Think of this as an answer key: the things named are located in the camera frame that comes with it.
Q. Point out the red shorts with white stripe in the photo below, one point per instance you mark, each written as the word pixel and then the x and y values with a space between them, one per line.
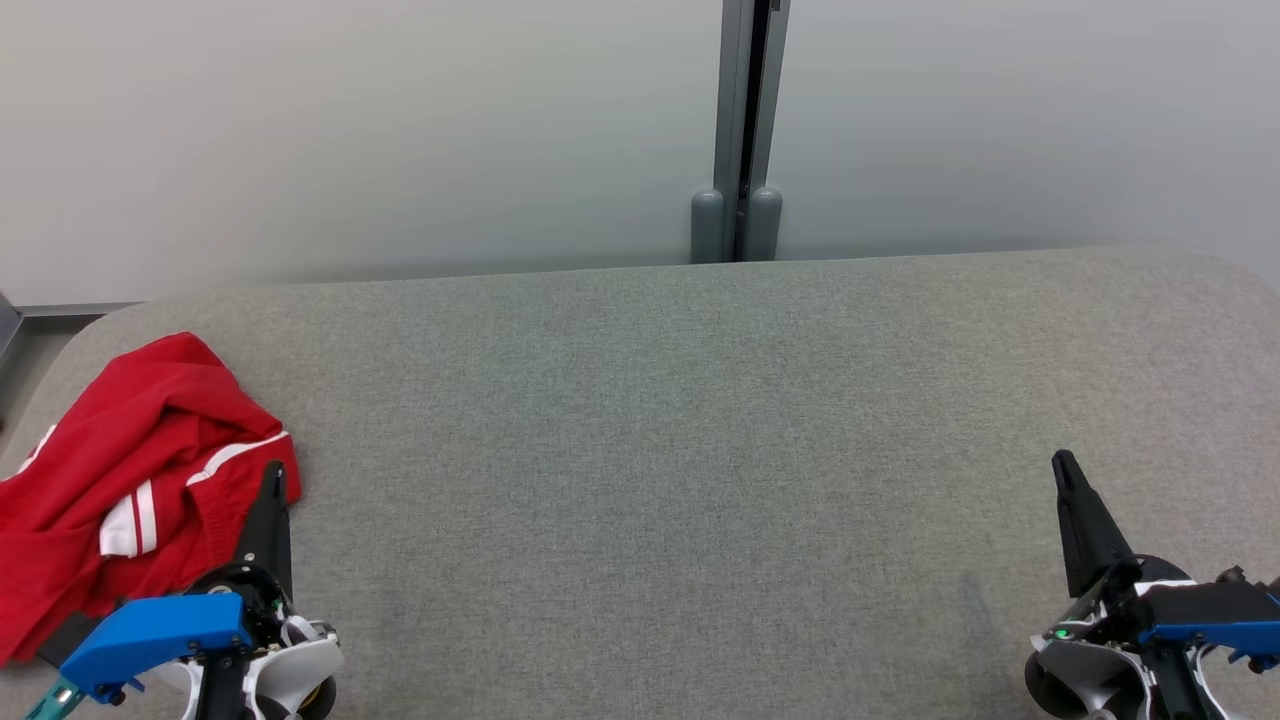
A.
pixel 170 400

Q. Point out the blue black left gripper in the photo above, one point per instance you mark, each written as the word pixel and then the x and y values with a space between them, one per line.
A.
pixel 170 630

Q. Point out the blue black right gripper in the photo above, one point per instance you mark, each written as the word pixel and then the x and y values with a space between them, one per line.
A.
pixel 1090 660

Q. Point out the grey metal partition post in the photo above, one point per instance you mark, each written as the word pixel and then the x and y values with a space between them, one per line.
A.
pixel 735 100

